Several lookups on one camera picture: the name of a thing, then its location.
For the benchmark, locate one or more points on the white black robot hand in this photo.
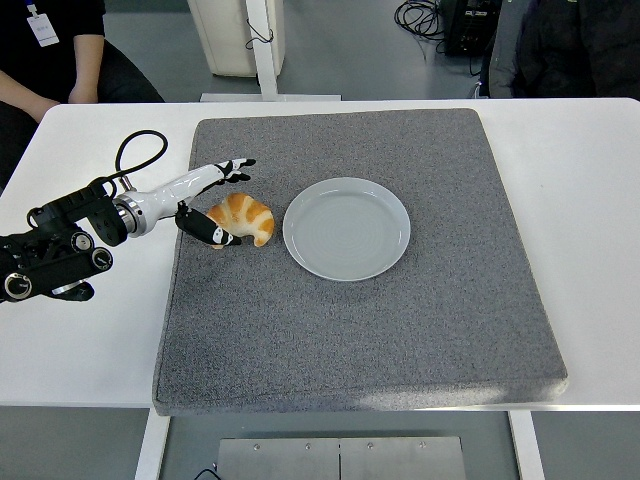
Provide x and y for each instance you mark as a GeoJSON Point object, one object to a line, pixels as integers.
{"type": "Point", "coordinates": [175, 192]}

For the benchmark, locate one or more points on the golden croissant bread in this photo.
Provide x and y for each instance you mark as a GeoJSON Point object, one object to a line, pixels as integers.
{"type": "Point", "coordinates": [247, 215]}

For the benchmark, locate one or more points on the round grey plate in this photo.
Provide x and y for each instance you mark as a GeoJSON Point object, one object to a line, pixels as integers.
{"type": "Point", "coordinates": [347, 230]}

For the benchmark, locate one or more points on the grey metal plate with screws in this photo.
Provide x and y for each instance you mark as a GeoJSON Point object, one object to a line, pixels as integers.
{"type": "Point", "coordinates": [340, 460]}

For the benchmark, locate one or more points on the white table column with base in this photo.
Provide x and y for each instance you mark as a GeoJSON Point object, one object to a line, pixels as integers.
{"type": "Point", "coordinates": [265, 60]}

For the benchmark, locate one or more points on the person with badge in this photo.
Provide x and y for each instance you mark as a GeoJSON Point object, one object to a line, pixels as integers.
{"type": "Point", "coordinates": [60, 60]}

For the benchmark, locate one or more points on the white name badge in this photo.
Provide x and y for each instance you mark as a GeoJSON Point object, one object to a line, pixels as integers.
{"type": "Point", "coordinates": [43, 30]}

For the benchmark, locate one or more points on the grey felt mat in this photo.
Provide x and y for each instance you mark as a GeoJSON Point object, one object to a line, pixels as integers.
{"type": "Point", "coordinates": [350, 340]}

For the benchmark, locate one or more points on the white table leg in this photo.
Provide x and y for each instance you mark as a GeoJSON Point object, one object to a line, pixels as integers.
{"type": "Point", "coordinates": [525, 445]}
{"type": "Point", "coordinates": [150, 445]}

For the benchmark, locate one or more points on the black equipment box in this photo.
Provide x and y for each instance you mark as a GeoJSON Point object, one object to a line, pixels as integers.
{"type": "Point", "coordinates": [470, 27]}

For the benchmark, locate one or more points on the person in dark jacket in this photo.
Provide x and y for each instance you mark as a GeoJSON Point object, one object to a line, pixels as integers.
{"type": "Point", "coordinates": [565, 50]}

